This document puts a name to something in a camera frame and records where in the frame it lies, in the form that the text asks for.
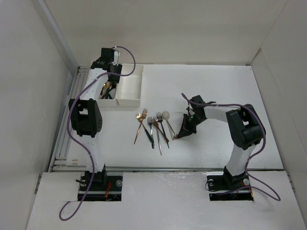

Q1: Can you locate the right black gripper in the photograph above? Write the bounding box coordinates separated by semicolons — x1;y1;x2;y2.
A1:
177;113;205;138

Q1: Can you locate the small copper spoon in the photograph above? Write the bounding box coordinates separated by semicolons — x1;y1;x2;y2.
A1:
168;123;177;140

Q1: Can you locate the green handle gold spoon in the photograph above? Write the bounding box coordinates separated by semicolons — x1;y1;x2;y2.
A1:
107;83;116;100

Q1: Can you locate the white ceramic spoon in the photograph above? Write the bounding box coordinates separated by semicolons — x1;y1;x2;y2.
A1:
162;111;175;140

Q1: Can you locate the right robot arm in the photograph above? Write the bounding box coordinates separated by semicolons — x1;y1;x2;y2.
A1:
175;95;266;191

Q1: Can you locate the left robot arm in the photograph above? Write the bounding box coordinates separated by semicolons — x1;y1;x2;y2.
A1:
69;47;121;190

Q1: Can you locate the black fork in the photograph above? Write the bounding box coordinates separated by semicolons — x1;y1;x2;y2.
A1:
156;112;170;148

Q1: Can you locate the copper fork diagonal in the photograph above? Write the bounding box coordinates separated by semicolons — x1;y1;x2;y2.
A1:
153;120;169;143

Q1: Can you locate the right white plastic bin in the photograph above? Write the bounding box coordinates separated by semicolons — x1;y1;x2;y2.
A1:
115;65;144;107

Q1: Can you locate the white plastic bin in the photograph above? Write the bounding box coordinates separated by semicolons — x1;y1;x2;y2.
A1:
94;75;118;107
115;65;144;107

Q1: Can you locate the left white plastic bin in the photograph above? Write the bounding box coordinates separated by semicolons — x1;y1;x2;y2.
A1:
94;75;118;107

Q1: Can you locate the rose gold fork left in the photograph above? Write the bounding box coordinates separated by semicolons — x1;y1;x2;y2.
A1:
134;113;142;144

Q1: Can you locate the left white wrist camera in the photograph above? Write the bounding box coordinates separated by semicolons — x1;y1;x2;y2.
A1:
112;49;120;66

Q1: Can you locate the silver fork long handle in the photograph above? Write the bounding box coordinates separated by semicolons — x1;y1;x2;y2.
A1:
153;117;162;155

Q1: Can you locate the green handled silver fork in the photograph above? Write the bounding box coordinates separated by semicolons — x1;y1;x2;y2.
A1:
147;116;155;149

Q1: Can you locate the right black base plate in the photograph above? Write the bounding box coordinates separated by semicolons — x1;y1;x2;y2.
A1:
206;175;254;201

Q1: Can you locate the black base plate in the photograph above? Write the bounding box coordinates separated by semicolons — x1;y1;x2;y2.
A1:
75;172;123;202
206;175;254;201

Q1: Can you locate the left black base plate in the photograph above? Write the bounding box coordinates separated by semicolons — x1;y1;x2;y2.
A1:
75;172;123;202

